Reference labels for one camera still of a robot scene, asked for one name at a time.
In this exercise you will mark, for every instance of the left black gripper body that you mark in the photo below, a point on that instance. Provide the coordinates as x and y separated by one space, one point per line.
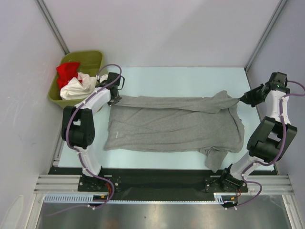
113 99

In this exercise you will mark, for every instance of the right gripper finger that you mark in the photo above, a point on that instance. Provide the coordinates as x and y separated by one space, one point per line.
243 98
245 102

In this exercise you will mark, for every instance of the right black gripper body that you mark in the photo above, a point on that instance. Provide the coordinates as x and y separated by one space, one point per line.
255 96

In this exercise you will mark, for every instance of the grey t shirt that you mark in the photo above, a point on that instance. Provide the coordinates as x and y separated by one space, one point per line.
209 125

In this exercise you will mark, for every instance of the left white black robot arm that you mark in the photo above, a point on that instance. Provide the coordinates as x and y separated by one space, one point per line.
78 131

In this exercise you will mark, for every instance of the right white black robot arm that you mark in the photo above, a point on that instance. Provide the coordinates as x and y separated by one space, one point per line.
267 144

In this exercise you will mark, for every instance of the white t shirt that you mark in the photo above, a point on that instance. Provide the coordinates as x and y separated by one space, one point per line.
78 87

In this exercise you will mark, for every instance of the olive green plastic bin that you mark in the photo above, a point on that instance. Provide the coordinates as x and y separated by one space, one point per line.
90 63

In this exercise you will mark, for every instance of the red t shirt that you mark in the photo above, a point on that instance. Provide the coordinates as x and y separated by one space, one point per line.
67 71

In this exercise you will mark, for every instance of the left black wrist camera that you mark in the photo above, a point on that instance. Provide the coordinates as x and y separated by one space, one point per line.
111 78

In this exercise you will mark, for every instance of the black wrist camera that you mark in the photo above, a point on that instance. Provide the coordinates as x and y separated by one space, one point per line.
111 78
278 82

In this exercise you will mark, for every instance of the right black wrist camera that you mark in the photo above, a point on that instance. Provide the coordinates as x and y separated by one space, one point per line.
278 82

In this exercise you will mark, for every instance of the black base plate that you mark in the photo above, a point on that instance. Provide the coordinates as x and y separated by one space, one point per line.
152 184

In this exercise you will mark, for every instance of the aluminium frame rail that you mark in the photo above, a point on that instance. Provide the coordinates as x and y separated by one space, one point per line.
272 185

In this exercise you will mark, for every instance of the right aluminium corner post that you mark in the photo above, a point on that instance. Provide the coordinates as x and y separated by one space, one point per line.
272 22

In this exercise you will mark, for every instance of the aluminium corner post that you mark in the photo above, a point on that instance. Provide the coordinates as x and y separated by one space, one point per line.
52 25
272 22

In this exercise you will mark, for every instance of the grey slotted cable duct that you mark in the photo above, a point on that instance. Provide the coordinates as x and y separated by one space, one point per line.
95 199

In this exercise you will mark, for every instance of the left aluminium corner post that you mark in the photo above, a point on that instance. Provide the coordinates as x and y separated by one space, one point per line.
52 25

